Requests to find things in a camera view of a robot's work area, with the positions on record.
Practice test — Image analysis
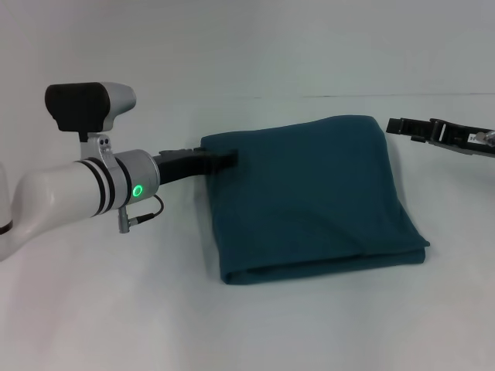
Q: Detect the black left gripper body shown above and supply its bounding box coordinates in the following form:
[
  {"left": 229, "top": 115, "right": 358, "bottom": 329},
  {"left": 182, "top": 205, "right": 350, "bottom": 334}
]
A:
[{"left": 152, "top": 148, "right": 203, "bottom": 189}]

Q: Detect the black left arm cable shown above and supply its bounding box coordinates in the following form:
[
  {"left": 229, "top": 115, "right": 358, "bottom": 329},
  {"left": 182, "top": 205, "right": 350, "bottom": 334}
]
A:
[{"left": 117, "top": 194, "right": 166, "bottom": 235}]

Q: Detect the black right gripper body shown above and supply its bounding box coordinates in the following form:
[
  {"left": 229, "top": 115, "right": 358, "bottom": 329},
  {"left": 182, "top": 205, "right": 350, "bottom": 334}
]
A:
[{"left": 428, "top": 117, "right": 495, "bottom": 158}]

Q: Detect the blue t-shirt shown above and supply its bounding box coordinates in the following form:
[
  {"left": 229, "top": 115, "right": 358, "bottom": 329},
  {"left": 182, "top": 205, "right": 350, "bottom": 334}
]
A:
[{"left": 200, "top": 114, "right": 432, "bottom": 287}]

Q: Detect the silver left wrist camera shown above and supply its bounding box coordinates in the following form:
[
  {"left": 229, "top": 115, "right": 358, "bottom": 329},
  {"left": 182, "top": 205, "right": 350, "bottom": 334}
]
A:
[{"left": 44, "top": 81, "right": 138, "bottom": 160}]

